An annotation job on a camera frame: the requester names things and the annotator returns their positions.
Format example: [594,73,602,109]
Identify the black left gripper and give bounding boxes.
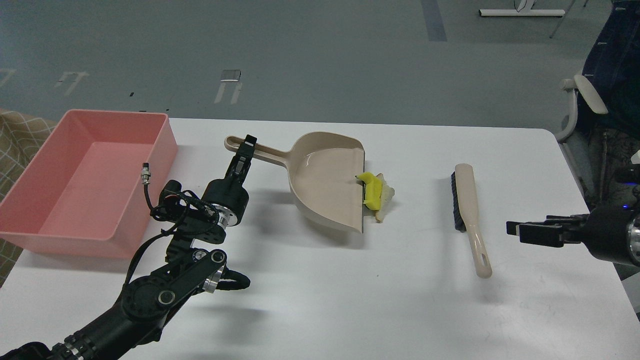
[201,134,258,227]

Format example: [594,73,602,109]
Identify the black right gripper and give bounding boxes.
[506,205,640,265]

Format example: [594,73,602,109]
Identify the beige hand brush black bristles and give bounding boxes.
[450,163,493,279]

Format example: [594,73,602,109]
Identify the beige plastic dustpan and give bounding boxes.
[253,131,365,234]

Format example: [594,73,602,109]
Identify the yellow plastic piece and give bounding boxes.
[355,172,383,211]

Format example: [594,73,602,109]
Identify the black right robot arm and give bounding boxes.
[506,202,640,267]

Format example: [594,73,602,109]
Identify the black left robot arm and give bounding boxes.
[1,135,258,360]

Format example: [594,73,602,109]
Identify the pink plastic bin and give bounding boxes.
[0,109,178,259]

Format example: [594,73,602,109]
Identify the white office chair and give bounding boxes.
[554,74,609,196]

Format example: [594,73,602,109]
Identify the person in green sweater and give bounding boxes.
[577,0,640,140]

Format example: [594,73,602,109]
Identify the white table leg base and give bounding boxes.
[478,0,567,18]

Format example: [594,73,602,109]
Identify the beige checkered cloth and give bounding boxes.
[0,109,57,288]

